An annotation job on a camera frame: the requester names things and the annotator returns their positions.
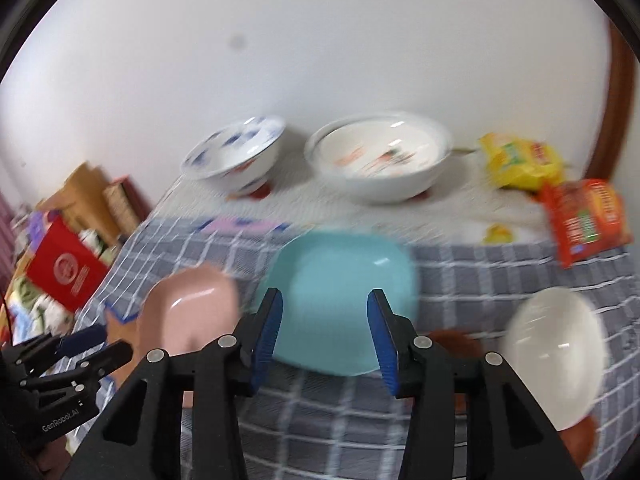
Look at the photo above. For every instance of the teal square plate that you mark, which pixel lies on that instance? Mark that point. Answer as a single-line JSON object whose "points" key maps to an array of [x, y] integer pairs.
{"points": [[340, 290]]}

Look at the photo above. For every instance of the brown wooden door frame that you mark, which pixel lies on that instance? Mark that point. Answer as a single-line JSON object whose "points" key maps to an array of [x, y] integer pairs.
{"points": [[617, 110]]}

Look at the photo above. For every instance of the newspaper print cloth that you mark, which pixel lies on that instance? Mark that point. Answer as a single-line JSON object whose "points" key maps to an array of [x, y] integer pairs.
{"points": [[310, 210]]}

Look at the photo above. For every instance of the large white bowl grey swirl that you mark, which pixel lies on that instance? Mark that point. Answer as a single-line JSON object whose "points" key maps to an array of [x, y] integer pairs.
{"points": [[380, 185]]}

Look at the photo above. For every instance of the red paper bag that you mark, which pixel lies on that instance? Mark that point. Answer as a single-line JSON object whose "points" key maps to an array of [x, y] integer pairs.
{"points": [[65, 270]]}

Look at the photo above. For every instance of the grey checked cloth with stars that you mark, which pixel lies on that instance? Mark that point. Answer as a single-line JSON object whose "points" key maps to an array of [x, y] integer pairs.
{"points": [[475, 280]]}

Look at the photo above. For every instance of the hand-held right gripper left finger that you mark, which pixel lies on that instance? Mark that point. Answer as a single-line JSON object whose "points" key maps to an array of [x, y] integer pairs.
{"points": [[267, 335]]}

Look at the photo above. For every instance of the white bowl with floral print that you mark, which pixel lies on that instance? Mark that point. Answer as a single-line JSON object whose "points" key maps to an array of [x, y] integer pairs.
{"points": [[380, 152]]}

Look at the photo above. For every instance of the plain white bowl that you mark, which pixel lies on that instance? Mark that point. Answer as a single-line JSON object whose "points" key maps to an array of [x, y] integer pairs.
{"points": [[550, 350]]}

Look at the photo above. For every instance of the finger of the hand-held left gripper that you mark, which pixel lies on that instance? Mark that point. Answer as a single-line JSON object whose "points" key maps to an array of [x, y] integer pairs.
{"points": [[80, 340], [107, 357]]}

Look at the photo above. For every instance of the red snack packet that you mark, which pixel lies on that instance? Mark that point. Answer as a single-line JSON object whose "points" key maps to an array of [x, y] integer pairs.
{"points": [[585, 220]]}

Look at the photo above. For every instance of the brown bowl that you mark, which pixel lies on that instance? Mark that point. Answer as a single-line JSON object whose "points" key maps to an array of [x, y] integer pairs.
{"points": [[582, 440], [455, 342]]}

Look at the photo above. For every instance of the wooden cutting board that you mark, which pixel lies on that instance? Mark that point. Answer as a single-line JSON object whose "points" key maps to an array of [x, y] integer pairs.
{"points": [[80, 195]]}

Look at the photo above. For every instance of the white bowl with blue cranes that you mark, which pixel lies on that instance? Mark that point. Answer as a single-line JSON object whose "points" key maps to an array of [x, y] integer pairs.
{"points": [[235, 160]]}

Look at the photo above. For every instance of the yellow snack packet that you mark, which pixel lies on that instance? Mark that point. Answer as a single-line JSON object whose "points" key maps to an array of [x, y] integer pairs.
{"points": [[520, 162]]}

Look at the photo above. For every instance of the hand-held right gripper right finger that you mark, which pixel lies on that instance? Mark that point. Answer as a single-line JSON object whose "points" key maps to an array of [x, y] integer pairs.
{"points": [[380, 340]]}

